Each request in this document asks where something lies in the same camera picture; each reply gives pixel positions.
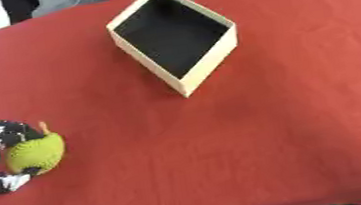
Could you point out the person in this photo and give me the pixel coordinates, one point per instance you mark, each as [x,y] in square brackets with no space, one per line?
[20,6]

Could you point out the tan cardboard box black inside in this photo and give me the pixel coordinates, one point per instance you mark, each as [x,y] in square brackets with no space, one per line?
[174,38]

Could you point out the green spiky toy fruit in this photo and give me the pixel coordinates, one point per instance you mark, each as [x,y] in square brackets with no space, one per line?
[37,153]

